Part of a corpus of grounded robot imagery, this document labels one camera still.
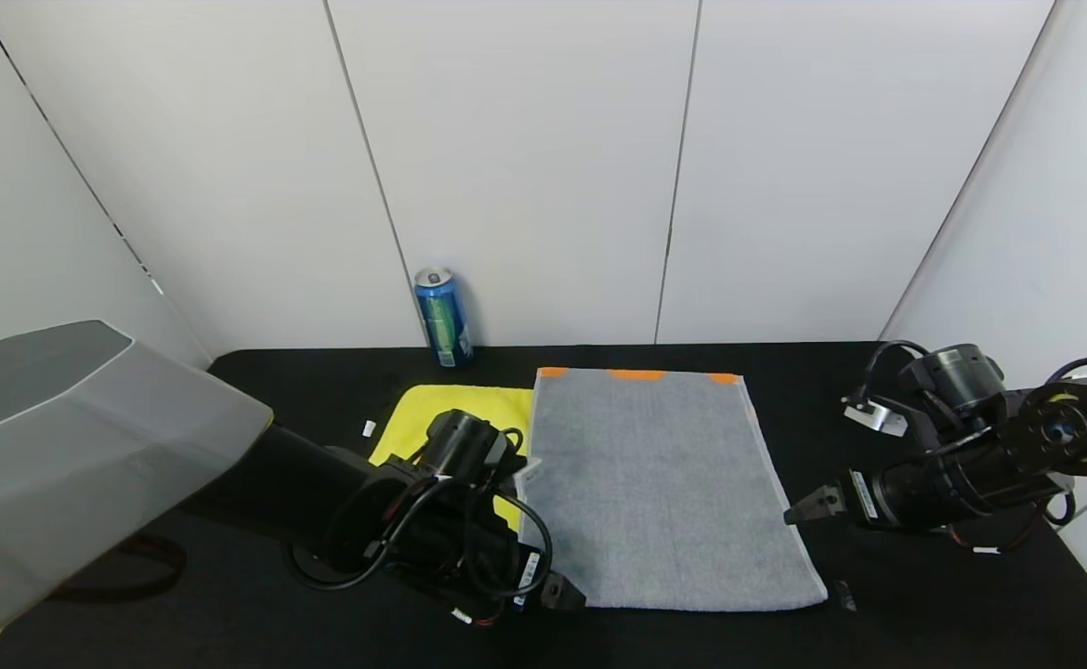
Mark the grey towel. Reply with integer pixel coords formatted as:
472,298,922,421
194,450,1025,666
514,367,829,613

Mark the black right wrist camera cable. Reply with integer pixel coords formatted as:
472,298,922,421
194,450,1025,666
859,340,930,405

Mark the yellow towel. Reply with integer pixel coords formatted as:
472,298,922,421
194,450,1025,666
369,384,537,532

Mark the black left wrist camera cable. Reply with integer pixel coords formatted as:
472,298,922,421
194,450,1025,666
285,427,556,600

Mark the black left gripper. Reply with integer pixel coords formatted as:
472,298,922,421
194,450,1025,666
466,518,587,615

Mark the blue soda can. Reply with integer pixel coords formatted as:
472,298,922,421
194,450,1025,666
413,267,474,370

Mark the black table cloth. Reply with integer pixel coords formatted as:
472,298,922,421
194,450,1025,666
0,342,1087,669

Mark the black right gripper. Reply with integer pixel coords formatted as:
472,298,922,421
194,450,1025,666
783,456,956,531

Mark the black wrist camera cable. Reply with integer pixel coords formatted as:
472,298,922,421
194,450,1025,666
859,340,930,405
285,427,556,600

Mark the braided left arm hose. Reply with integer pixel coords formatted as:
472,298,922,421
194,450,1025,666
46,534,187,603

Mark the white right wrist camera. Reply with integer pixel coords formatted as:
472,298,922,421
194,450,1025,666
843,398,909,438

